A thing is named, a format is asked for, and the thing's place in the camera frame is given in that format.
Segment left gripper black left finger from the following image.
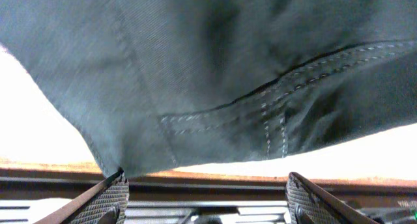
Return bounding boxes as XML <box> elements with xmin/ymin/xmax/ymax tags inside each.
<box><xmin>36</xmin><ymin>170</ymin><xmax>129</xmax><ymax>224</ymax></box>

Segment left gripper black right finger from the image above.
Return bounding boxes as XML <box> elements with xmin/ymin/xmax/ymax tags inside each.
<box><xmin>285</xmin><ymin>172</ymin><xmax>378</xmax><ymax>224</ymax></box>

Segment black shorts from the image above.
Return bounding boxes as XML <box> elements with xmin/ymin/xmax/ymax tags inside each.
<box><xmin>1</xmin><ymin>0</ymin><xmax>416</xmax><ymax>177</ymax></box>

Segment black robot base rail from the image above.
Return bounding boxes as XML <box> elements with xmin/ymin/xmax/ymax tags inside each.
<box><xmin>1</xmin><ymin>169</ymin><xmax>416</xmax><ymax>223</ymax></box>

